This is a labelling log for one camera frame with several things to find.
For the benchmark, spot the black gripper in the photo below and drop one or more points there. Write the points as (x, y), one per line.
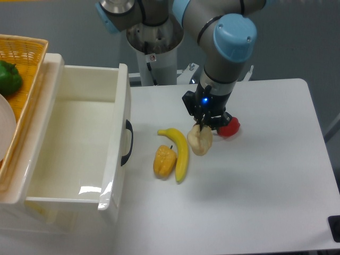
(207, 104)

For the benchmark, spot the pale round bread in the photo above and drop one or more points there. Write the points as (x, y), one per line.
(200, 139)

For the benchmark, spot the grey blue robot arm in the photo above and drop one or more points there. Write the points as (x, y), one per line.
(222, 29)

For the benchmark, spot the upper white drawer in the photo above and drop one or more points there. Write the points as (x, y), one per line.
(79, 163)

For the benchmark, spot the white drawer cabinet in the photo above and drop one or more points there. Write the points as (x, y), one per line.
(17, 213)

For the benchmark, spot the red bell pepper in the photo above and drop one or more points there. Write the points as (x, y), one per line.
(231, 129)

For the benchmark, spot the yellow banana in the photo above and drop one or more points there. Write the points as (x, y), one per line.
(182, 152)

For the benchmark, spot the yellow bell pepper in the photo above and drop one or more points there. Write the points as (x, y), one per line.
(164, 161)

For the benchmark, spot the black corner table device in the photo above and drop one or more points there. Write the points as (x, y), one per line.
(334, 224)

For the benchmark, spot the yellow woven basket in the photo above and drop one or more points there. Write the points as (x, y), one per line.
(28, 55)

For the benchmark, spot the white plate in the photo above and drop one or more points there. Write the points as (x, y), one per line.
(7, 127)

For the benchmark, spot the green bell pepper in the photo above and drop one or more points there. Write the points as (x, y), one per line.
(11, 80)

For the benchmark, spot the white metal frame bracket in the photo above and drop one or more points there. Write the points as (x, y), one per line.
(188, 76)

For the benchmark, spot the black drawer handle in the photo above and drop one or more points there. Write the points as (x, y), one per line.
(129, 142)

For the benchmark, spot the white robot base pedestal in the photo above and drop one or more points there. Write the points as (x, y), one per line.
(156, 51)

